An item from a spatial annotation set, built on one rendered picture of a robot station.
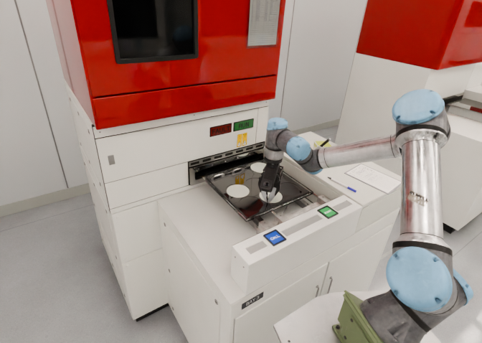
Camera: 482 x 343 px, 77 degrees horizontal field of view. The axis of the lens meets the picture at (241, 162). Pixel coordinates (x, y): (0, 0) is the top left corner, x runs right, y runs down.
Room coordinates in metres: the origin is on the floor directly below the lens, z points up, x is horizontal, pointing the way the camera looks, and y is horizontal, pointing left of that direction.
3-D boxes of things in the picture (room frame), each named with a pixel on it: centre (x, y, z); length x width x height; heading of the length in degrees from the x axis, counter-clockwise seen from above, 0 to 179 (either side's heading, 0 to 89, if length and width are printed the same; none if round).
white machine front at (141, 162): (1.23, 0.21, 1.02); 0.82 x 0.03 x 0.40; 126
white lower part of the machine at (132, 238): (1.51, 0.41, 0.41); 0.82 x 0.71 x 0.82; 126
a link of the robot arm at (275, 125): (1.04, -0.13, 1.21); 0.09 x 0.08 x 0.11; 31
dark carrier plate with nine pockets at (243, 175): (1.16, -0.08, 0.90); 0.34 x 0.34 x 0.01; 36
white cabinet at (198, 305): (1.13, -0.20, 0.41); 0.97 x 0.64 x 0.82; 126
